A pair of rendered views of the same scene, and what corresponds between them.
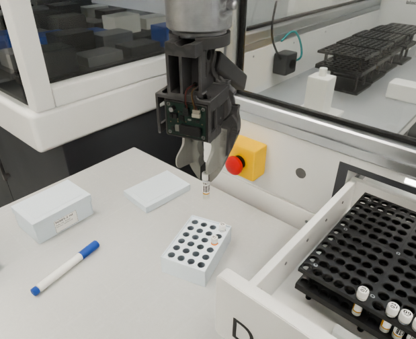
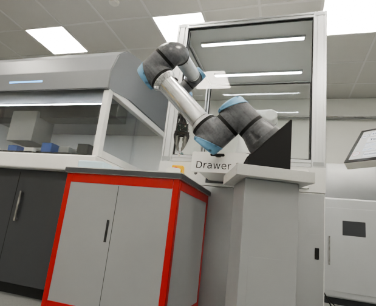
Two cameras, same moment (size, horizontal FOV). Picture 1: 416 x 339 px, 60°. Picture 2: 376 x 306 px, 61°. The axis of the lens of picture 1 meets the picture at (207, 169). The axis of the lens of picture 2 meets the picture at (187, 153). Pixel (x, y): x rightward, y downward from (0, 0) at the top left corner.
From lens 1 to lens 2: 1.59 m
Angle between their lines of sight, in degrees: 51
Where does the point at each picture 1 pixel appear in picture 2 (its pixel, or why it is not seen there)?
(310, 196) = (198, 180)
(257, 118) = (181, 159)
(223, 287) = (194, 153)
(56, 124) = not seen: hidden behind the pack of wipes
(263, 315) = (204, 154)
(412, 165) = not seen: hidden behind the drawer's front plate
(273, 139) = (186, 164)
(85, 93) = (109, 159)
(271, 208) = not seen: hidden behind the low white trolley
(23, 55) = (101, 135)
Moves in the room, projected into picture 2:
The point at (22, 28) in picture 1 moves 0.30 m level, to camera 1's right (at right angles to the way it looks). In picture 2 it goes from (104, 127) to (147, 138)
